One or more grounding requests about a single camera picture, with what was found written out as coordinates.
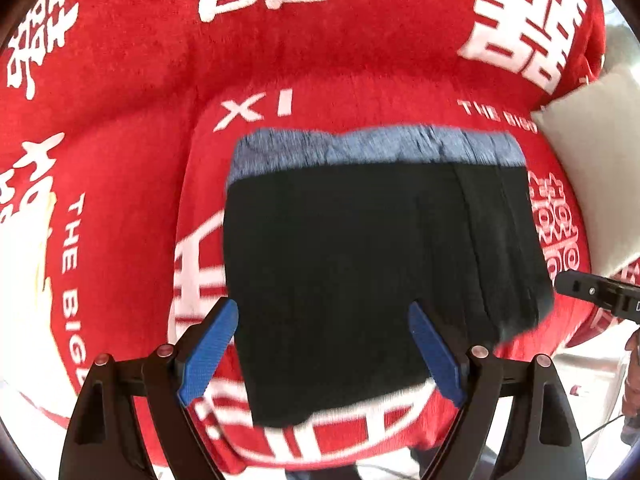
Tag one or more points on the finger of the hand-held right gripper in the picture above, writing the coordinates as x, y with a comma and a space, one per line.
585, 287

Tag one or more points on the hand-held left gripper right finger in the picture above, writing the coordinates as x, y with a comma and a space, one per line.
437, 355

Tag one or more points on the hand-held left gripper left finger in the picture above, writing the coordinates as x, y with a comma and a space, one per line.
210, 352

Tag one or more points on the black pants with grey waistband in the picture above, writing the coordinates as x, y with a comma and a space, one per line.
360, 260

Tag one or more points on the person's right hand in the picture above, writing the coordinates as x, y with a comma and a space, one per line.
634, 347

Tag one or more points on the white pillow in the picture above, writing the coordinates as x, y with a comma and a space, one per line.
590, 170

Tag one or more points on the red printed blanket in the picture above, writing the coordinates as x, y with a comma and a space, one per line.
150, 85

